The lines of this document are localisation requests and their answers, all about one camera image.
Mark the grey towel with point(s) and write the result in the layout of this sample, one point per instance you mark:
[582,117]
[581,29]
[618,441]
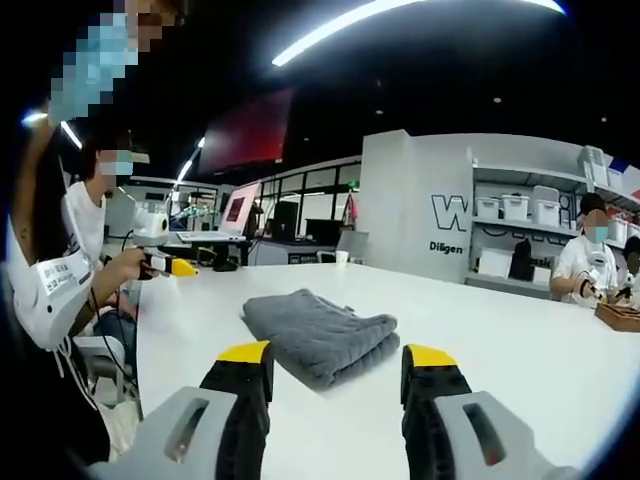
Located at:
[330,335]

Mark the white flat box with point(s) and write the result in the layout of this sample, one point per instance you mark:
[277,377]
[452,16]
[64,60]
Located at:
[495,262]

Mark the open silver laptop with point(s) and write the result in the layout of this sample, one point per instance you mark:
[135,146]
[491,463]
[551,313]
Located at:
[240,207]

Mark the grey chair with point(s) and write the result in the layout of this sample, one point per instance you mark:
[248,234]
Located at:
[102,365]

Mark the small black object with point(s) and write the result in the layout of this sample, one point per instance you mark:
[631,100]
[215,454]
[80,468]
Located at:
[226,267]

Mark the person's dark clothing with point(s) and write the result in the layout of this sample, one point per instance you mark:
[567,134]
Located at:
[40,415]

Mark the black bag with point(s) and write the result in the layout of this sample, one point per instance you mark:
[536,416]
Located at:
[522,260]

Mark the white chest-worn device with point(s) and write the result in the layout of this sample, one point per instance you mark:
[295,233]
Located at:
[55,310]

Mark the brown wooden tray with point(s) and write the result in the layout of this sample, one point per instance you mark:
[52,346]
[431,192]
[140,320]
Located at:
[620,316]

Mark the white paper cup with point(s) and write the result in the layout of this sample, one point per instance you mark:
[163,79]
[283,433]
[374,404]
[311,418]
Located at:
[342,259]

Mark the grey shelf unit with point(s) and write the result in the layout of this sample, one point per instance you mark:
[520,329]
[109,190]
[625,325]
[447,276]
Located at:
[525,227]

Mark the black monitor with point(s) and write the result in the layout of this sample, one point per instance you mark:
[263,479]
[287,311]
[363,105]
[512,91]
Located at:
[286,220]

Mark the white storage box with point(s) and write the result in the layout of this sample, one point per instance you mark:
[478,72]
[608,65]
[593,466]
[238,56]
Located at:
[488,208]
[545,205]
[593,167]
[515,207]

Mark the red hanging cloth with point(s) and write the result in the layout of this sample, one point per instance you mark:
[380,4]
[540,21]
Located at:
[353,210]

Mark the short ceiling light strip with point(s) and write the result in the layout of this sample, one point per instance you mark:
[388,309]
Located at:
[187,162]
[71,135]

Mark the red ceiling screen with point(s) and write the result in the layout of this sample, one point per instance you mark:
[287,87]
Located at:
[250,132]

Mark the long ceiling light strip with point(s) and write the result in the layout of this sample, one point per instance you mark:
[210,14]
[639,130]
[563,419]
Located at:
[380,22]

